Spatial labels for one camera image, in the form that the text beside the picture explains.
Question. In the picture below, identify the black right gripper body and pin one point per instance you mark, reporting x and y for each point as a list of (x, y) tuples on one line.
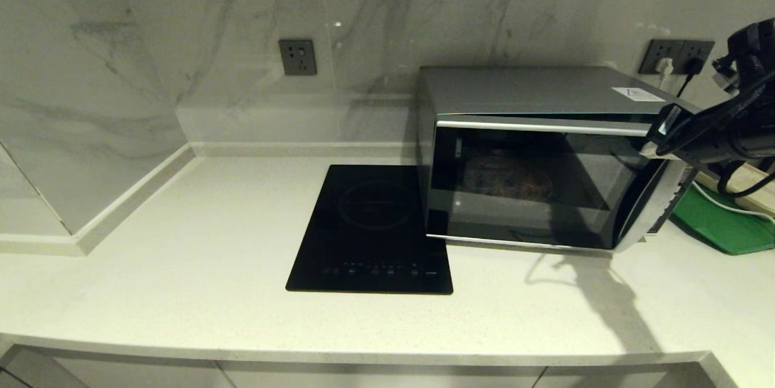
[(745, 140)]

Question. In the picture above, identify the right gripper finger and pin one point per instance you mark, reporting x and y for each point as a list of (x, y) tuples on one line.
[(663, 146), (663, 155)]

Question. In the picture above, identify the microwave door with glass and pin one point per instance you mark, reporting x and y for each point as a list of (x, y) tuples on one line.
[(581, 218)]

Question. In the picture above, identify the silver microwave oven body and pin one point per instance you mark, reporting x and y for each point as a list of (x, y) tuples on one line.
[(533, 90)]

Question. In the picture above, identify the white sticker label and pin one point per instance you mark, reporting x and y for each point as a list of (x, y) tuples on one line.
[(637, 94)]

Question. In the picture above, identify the beige power strip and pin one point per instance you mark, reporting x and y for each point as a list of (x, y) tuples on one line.
[(757, 201)]

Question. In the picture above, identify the white power plug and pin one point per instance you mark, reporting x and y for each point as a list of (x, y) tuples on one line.
[(665, 67)]

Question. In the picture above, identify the green plastic tray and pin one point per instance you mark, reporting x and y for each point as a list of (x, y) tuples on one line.
[(720, 230)]

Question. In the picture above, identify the black induction cooktop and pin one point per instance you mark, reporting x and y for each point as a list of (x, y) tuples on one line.
[(363, 224)]

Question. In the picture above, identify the white cabinet corner panel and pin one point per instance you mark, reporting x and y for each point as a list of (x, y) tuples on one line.
[(24, 371)]

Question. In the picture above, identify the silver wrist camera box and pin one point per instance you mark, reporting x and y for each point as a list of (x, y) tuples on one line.
[(666, 121)]

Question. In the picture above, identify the grey wall socket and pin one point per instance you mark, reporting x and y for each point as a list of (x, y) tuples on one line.
[(700, 48), (298, 58), (652, 48)]

